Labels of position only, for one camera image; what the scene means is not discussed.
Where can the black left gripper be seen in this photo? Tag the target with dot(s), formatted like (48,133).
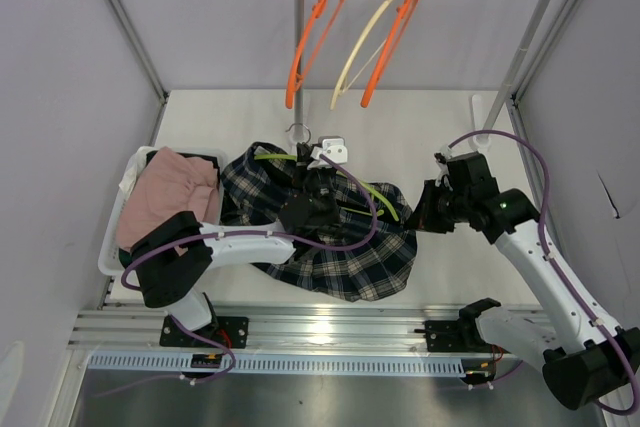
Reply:
(320,171)

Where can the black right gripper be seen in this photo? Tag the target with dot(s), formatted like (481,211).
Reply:
(424,219)

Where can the green hanger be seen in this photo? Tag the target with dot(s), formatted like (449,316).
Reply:
(375,195)

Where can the navy plaid skirt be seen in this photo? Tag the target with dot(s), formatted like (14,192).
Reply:
(365,257)

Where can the pink garment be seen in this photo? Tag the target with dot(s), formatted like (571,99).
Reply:
(161,184)

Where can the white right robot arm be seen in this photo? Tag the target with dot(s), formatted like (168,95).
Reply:
(587,353)

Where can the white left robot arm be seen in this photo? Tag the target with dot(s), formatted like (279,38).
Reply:
(171,260)

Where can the cream hanger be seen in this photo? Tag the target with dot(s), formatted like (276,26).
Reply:
(346,79)

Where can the white perforated laundry basket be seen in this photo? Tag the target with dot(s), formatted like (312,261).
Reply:
(108,260)

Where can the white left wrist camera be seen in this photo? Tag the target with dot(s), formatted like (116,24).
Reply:
(328,151)

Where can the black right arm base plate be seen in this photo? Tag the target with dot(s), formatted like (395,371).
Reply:
(454,336)

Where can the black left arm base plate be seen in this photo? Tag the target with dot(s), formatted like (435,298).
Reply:
(230,331)

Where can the white slotted cable duct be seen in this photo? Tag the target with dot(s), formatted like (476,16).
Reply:
(248,363)

